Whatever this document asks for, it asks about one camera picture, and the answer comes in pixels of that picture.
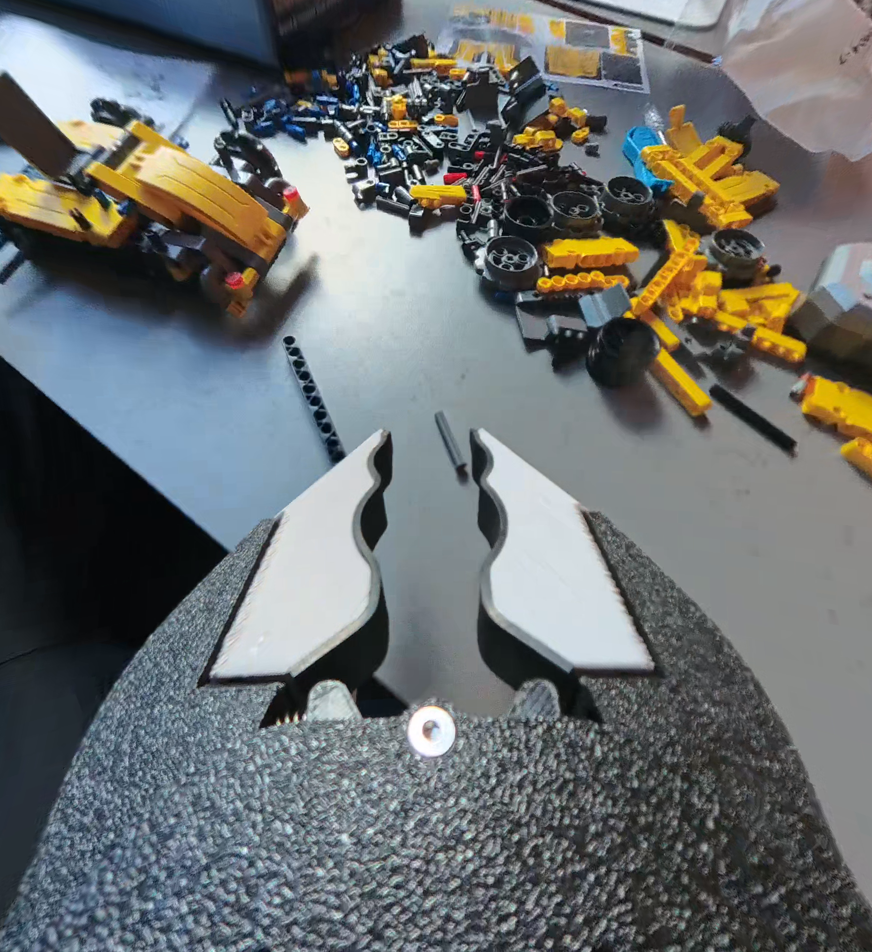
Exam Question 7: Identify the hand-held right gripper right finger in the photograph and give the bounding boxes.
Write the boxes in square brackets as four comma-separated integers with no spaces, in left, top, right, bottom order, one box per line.
[471,429,656,685]

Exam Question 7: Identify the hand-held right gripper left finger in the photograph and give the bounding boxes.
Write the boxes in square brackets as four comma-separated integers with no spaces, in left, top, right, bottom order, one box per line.
[209,429,394,683]

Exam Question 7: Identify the small black pin connector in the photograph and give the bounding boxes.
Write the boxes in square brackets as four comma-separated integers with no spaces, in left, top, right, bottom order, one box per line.
[434,411,469,478]

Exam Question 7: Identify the black long holed beam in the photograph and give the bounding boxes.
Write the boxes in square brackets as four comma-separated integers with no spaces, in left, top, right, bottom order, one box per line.
[282,335,348,464]

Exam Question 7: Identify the yellow toy vehicle model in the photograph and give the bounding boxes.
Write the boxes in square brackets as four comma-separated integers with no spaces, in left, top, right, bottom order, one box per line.
[0,61,310,319]

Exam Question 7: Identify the grey desk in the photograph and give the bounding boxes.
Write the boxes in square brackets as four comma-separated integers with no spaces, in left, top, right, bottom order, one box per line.
[0,0,872,952]

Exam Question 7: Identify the black rubber tyre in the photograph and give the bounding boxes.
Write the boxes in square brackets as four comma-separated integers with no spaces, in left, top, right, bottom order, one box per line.
[584,317,663,391]

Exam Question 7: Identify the person's dark jeans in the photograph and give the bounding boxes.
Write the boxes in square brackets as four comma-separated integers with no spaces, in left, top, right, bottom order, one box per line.
[0,323,230,952]

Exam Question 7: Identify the dark grey toothed panel piece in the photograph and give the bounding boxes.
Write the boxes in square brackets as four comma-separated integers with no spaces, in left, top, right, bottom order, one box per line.
[514,284,635,370]

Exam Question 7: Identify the yellow thin holed beam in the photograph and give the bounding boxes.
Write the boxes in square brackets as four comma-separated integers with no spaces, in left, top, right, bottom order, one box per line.
[534,272,632,294]

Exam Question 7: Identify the grey spoked wheel hub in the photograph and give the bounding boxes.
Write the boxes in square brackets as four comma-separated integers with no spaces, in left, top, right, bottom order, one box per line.
[480,235,542,293]

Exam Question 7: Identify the yellow flat holed panel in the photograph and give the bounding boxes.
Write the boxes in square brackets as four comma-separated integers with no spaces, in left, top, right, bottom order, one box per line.
[540,237,642,272]

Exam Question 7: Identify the yellow long panel piece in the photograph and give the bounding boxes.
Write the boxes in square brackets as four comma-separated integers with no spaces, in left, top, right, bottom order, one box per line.
[791,374,872,458]

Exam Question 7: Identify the dark wheel hub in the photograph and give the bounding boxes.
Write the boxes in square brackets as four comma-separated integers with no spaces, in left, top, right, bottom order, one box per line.
[552,189,605,235]
[599,176,657,226]
[501,193,557,240]
[708,228,769,282]

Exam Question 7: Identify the grey motor block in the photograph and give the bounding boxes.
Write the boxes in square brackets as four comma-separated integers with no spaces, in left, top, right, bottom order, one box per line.
[787,239,872,384]

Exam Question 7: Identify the yellow rounded bullet piece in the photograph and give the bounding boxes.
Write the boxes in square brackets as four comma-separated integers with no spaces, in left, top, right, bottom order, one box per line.
[408,183,469,211]

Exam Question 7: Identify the pile of yellow beams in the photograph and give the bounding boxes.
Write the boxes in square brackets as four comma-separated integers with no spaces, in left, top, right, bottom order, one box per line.
[625,104,809,417]

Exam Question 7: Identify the blue brick separator tool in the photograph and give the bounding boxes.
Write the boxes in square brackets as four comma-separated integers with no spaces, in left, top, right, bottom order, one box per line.
[622,125,676,196]

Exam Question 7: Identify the pile of small building pieces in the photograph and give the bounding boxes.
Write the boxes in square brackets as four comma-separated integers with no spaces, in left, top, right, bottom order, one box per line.
[219,33,660,246]

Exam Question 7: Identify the dark curved panel piece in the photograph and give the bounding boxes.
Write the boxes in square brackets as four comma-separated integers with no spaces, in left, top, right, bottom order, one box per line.
[464,58,550,126]

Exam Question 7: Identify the yellow sticker sheet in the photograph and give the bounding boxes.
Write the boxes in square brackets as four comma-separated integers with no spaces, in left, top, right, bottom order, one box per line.
[436,6,652,94]

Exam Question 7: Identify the clear plastic bag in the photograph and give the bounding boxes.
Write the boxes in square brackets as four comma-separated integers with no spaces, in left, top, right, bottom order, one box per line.
[718,0,872,161]

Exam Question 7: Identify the blue cardboard box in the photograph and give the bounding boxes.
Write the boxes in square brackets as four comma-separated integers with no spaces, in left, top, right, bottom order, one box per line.
[64,0,407,69]

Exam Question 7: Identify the white flat tray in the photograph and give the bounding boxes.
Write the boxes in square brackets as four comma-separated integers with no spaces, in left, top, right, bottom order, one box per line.
[555,0,723,34]

